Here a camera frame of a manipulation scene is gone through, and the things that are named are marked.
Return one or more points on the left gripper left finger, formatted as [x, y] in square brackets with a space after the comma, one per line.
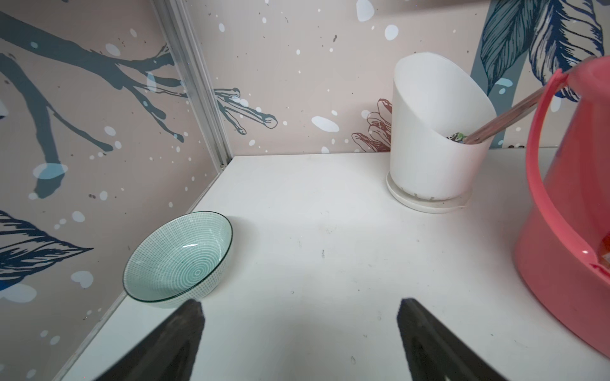
[168, 352]

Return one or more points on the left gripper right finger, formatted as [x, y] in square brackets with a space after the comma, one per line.
[433, 352]

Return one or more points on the light green bowl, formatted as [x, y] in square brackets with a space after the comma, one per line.
[186, 258]

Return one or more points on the pink plastic bucket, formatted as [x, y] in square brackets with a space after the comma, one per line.
[562, 252]

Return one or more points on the white slanted cup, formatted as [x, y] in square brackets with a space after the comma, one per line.
[433, 99]

